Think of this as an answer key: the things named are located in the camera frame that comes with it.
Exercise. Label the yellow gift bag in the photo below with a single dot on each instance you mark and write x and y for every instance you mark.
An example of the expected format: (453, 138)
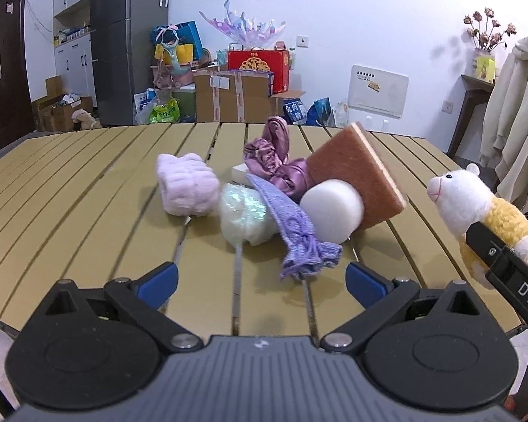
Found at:
(185, 52)

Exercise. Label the teal plastic toy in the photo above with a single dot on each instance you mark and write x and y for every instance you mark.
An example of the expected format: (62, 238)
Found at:
(176, 67)

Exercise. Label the dark wooden side table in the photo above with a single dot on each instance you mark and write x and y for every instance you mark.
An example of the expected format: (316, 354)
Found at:
(466, 110)

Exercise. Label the white wall switch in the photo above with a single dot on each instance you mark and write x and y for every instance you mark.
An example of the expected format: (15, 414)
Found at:
(447, 106)

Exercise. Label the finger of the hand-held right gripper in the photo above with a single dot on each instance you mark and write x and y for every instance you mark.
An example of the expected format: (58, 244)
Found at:
(482, 241)

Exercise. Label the open cardboard floor box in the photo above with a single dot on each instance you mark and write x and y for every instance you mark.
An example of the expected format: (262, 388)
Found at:
(61, 116)

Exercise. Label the dark green box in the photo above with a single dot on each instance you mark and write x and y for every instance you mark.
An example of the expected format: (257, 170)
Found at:
(185, 105)

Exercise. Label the tan slatted folding table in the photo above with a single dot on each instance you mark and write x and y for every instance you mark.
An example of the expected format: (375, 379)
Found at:
(92, 211)

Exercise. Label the white wall socket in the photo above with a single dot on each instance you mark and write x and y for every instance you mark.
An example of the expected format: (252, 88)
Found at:
(302, 41)

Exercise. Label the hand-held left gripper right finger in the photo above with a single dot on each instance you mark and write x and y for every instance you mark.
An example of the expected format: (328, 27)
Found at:
(363, 285)

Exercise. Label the blue gift bag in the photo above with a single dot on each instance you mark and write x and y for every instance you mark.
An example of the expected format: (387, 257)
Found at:
(189, 35)

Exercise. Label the white cabinet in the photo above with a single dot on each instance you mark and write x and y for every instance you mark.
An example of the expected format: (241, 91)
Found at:
(75, 66)

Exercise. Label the dark brown door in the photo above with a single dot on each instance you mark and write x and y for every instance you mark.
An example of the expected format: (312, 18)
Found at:
(4, 74)

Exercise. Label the yellow label vase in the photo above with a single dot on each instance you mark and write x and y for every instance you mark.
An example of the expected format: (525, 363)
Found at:
(485, 68)

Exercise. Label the red gift box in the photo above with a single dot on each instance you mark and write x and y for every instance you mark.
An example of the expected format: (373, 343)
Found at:
(264, 63)

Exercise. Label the iridescent plastic wrap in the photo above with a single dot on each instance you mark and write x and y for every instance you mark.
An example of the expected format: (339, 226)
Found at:
(242, 215)

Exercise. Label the dried flower bouquet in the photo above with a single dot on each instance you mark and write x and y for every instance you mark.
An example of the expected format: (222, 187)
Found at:
(489, 12)

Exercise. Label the purple satin scrunchie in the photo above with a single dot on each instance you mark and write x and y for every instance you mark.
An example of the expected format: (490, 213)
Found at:
(273, 154)

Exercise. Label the green plastic bag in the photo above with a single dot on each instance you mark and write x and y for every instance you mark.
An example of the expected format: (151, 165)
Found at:
(165, 114)

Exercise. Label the dark blue bag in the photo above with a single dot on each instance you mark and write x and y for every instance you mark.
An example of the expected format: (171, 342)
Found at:
(321, 112)

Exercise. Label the grey refrigerator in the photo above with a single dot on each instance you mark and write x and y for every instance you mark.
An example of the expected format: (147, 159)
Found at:
(123, 52)

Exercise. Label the brown plush toy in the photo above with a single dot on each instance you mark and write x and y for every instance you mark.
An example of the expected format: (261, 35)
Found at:
(84, 118)

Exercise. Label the white printed bag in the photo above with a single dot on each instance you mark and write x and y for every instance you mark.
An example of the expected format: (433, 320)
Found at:
(341, 112)

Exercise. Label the small open cardboard box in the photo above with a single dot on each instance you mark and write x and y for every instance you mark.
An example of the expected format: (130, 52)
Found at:
(278, 105)

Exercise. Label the blue and white bag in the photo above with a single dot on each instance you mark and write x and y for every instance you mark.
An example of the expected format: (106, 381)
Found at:
(143, 105)

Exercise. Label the pink fluffy cloth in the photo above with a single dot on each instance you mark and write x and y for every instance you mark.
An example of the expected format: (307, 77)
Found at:
(185, 184)

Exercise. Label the brown sponge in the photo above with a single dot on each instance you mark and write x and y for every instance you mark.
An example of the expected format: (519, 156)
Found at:
(356, 162)

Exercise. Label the pink fabric toy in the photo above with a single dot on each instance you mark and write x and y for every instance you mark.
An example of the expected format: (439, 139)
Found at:
(163, 77)

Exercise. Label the small white box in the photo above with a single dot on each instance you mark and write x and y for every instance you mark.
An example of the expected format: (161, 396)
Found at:
(240, 173)

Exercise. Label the purple knitted cloth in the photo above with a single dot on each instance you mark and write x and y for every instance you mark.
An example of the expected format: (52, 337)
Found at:
(295, 228)

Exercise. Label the blue white pet food bag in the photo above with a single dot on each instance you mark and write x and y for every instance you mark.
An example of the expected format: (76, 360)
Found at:
(295, 112)

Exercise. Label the large taped cardboard box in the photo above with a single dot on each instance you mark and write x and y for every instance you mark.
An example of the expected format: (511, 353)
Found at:
(229, 101)

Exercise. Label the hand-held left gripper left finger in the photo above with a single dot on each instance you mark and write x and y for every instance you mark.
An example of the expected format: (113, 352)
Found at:
(160, 283)

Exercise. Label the cream hooded jacket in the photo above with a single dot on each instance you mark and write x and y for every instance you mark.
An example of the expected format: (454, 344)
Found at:
(519, 118)

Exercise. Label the white wall panel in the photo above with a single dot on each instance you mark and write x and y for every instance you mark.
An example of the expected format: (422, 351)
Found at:
(378, 96)

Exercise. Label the yellow white plush lamb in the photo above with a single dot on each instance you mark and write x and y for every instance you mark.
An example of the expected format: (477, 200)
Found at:
(462, 202)

